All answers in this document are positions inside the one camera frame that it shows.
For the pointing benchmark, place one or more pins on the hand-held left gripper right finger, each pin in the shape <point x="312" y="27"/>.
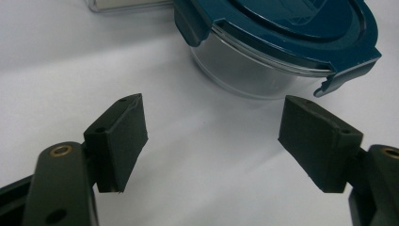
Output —
<point x="316" y="142"/>

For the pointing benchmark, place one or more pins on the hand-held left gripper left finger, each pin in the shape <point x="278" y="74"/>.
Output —
<point x="120" y="144"/>

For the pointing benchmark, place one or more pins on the round glass food container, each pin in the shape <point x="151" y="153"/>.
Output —
<point x="247" y="69"/>

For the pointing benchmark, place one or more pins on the glass container with teal lid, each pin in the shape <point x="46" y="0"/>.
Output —
<point x="282" y="28"/>

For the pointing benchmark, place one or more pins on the clear plastic box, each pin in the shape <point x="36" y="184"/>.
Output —
<point x="125" y="4"/>

